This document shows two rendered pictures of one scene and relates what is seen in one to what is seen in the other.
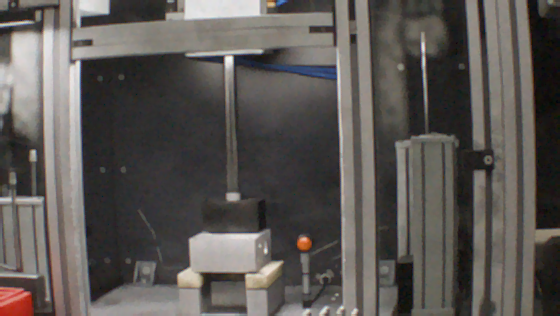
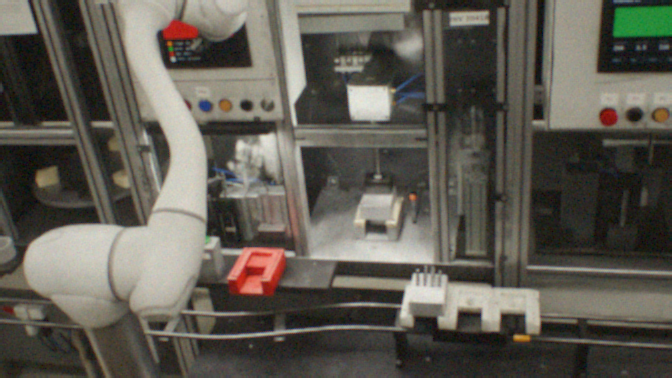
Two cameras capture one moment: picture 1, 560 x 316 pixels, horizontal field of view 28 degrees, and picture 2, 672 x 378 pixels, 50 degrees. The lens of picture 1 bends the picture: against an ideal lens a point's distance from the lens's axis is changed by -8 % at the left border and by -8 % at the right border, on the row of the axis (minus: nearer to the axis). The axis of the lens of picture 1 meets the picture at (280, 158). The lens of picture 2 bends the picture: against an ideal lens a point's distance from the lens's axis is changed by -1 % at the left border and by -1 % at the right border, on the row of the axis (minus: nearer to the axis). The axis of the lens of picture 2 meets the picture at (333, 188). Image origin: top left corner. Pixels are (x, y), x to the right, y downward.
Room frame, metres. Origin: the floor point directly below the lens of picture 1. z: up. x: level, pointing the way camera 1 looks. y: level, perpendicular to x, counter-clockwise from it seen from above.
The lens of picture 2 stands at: (-0.15, 0.01, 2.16)
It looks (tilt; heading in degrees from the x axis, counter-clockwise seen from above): 30 degrees down; 6
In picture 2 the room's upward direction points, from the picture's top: 7 degrees counter-clockwise
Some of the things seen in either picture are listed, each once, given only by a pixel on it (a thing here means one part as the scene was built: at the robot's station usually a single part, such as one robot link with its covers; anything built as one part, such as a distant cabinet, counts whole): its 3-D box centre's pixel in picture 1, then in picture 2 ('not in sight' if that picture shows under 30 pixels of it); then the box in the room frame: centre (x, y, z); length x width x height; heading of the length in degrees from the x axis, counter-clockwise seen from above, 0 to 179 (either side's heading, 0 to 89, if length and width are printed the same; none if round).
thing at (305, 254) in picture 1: (306, 273); (413, 208); (1.79, -0.03, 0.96); 0.03 x 0.03 x 0.12; 80
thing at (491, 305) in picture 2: not in sight; (470, 315); (1.40, -0.16, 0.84); 0.36 x 0.14 x 0.10; 80
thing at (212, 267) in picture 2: not in sight; (208, 255); (1.57, 0.59, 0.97); 0.08 x 0.08 x 0.12; 80
